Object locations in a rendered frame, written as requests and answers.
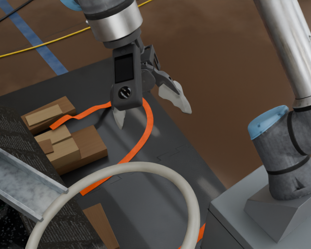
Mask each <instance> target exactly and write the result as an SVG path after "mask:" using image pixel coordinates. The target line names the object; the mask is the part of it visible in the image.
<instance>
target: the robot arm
mask: <svg viewBox="0 0 311 249"><path fill-rule="evenodd" d="M60 1H61V2H62V3H63V4H64V5H65V6H66V7H68V8H69V9H71V10H74V11H83V13H84V15H85V17H86V19H87V20H86V24H87V25H89V26H90V28H91V30H92V32H93V34H94V36H95V38H96V40H97V41H99V42H103V44H104V46H105V47H106V48H114V49H113V50H112V57H113V85H112V88H111V91H110V102H111V107H112V111H113V114H114V118H115V121H116V124H117V125H118V127H119V129H123V126H124V118H125V113H126V111H125V110H128V109H133V108H137V107H141V106H142V105H143V96H142V92H145V91H146V92H148V93H150V92H151V89H152V88H153V87H154V86H155V84H156V85H157V86H158V87H159V91H158V95H159V96H160V97H162V98H163V99H168V100H170V101H171V102H172V103H173V104H174V106H177V107H179V108H180V109H181V110H182V112H183V113H186V114H191V113H192V110H191V107H190V104H189V102H188V100H187V99H186V97H185V96H184V94H183V90H182V87H181V85H180V84H179V83H178V82H177V81H173V80H172V78H171V77H170V76H169V75H168V74H167V73H166V72H164V71H161V70H160V63H159V61H158V58H157V55H156V52H155V50H154V47H153V45H152V44H151V45H148V46H144V45H143V42H142V40H141V37H140V34H141V29H140V26H141V24H142V22H143V18H142V16H141V13H140V10H139V8H138V5H137V2H136V0H60ZM253 1H254V4H255V6H256V8H257V10H258V13H259V15H260V17H261V19H262V21H263V24H264V26H265V28H266V31H267V33H268V35H269V37H270V40H271V42H272V44H273V47H274V49H275V51H276V54H277V56H278V58H279V60H280V63H281V65H282V67H283V70H284V72H285V74H286V76H287V79H288V81H289V83H290V86H291V88H292V90H293V93H294V95H295V100H294V103H293V105H292V107H293V111H289V108H288V107H287V106H285V105H281V106H278V107H275V108H273V109H271V110H268V111H266V112H264V113H263V114H261V115H259V116H258V117H256V118H255V119H254V120H253V121H252V122H251V123H250V124H249V125H248V132H249V134H250V137H251V140H252V142H253V144H254V146H255V148H256V150H257V152H258V154H259V156H260V159H261V161H262V163H263V165H264V167H265V169H266V171H267V173H268V178H269V191H270V193H271V195H272V197H273V198H274V199H276V200H280V201H287V200H293V199H297V198H301V197H303V196H306V195H308V194H310V193H311V157H310V155H311V32H310V29H309V27H308V25H307V22H306V20H305V17H304V15H303V13H302V10H301V8H300V6H299V3H298V1H297V0H253ZM148 48H149V49H148ZM154 62H155V64H154ZM155 65H156V67H155ZM156 68H157V69H156Z"/></svg>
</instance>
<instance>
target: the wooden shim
mask: <svg viewBox="0 0 311 249"><path fill-rule="evenodd" d="M62 114H63V112H62V111H61V109H60V107H59V105H58V104H57V105H54V106H52V107H49V108H47V109H44V110H41V111H39V112H36V113H33V114H31V115H28V116H26V117H25V118H26V121H27V123H28V125H29V127H32V126H34V125H37V124H39V123H42V122H44V121H47V120H49V119H52V118H54V117H57V116H59V115H62Z"/></svg>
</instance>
